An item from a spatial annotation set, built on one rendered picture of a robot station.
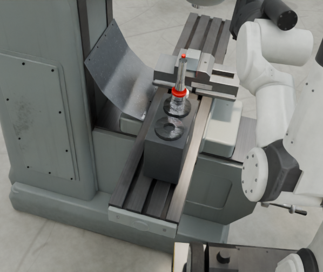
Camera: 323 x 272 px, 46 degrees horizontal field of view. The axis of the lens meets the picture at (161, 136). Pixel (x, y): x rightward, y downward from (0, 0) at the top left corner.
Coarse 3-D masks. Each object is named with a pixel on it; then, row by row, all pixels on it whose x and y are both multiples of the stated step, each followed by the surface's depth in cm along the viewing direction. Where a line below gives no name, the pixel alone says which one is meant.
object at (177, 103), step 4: (172, 96) 117; (172, 100) 119; (176, 100) 117; (180, 100) 117; (184, 100) 118; (172, 104) 120; (176, 104) 119; (180, 104) 119; (184, 104) 120; (176, 108) 120; (180, 108) 120
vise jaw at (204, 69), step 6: (204, 54) 156; (210, 54) 156; (204, 60) 153; (210, 60) 154; (198, 66) 150; (204, 66) 151; (210, 66) 152; (198, 72) 149; (204, 72) 148; (210, 72) 150; (198, 78) 151; (204, 78) 151
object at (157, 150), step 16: (160, 112) 121; (176, 112) 120; (192, 112) 122; (160, 128) 115; (176, 128) 115; (192, 128) 129; (144, 144) 116; (160, 144) 113; (176, 144) 113; (144, 160) 121; (160, 160) 119; (176, 160) 116; (160, 176) 125; (176, 176) 123
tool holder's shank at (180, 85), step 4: (180, 60) 109; (184, 60) 109; (180, 64) 109; (184, 64) 108; (180, 68) 110; (184, 68) 110; (180, 72) 111; (184, 72) 111; (180, 76) 112; (184, 76) 112; (180, 80) 113; (184, 80) 114; (176, 84) 115; (180, 84) 114; (184, 84) 115; (176, 88) 115; (180, 88) 115; (184, 88) 116
